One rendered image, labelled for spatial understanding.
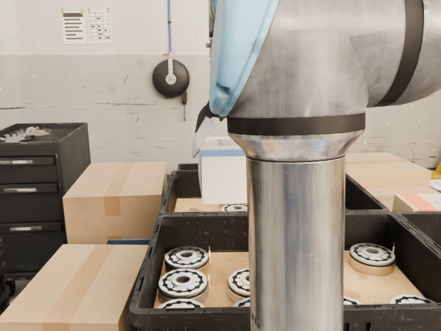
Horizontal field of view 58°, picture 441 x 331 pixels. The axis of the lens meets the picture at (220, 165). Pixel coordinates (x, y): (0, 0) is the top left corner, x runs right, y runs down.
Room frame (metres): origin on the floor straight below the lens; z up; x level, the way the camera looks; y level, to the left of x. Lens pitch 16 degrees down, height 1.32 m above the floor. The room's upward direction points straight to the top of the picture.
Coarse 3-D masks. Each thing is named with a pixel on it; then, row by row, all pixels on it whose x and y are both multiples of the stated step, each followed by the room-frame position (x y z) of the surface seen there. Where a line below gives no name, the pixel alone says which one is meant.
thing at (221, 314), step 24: (168, 216) 0.91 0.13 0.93; (192, 216) 0.92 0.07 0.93; (216, 216) 0.92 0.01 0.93; (240, 216) 0.92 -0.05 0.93; (144, 264) 0.68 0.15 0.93; (144, 312) 0.53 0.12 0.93; (168, 312) 0.54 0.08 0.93; (192, 312) 0.53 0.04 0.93; (216, 312) 0.53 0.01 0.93; (240, 312) 0.53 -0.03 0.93
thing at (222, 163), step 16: (208, 144) 0.82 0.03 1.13; (224, 144) 0.82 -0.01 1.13; (208, 160) 0.70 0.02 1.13; (224, 160) 0.70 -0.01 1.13; (240, 160) 0.71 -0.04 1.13; (208, 176) 0.70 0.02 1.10; (224, 176) 0.70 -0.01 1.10; (240, 176) 0.71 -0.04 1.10; (208, 192) 0.70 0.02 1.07; (224, 192) 0.70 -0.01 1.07; (240, 192) 0.71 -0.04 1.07
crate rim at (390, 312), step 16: (400, 224) 0.87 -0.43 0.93; (368, 304) 0.55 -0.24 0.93; (384, 304) 0.55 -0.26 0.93; (400, 304) 0.55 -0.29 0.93; (416, 304) 0.55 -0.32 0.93; (432, 304) 0.55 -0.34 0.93; (352, 320) 0.54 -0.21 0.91; (368, 320) 0.54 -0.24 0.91; (384, 320) 0.54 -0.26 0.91; (400, 320) 0.54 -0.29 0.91; (416, 320) 0.54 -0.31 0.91; (432, 320) 0.54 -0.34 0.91
